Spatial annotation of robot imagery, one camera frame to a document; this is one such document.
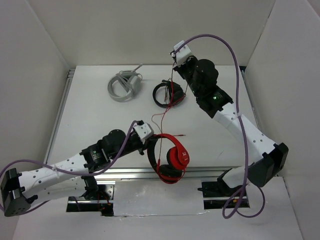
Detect thin red headphone cable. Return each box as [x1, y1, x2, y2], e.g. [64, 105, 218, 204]
[151, 62, 188, 171]

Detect red and black headphones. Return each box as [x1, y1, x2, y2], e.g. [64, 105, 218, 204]
[146, 133, 190, 185]

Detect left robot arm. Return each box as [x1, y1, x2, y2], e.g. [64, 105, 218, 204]
[0, 125, 154, 217]

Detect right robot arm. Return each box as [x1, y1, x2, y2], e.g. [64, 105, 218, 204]
[173, 55, 289, 196]

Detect white cover plate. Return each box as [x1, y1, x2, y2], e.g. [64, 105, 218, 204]
[113, 179, 205, 217]

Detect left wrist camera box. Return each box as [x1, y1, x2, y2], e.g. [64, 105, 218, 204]
[133, 120, 154, 143]

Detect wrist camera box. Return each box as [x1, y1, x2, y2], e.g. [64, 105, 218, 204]
[170, 40, 193, 67]
[133, 120, 154, 143]

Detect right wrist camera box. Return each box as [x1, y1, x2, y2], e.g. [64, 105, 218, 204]
[170, 40, 193, 67]

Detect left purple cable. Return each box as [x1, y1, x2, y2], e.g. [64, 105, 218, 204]
[0, 120, 138, 213]

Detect aluminium rail frame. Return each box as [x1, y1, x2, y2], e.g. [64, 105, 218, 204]
[42, 64, 276, 213]

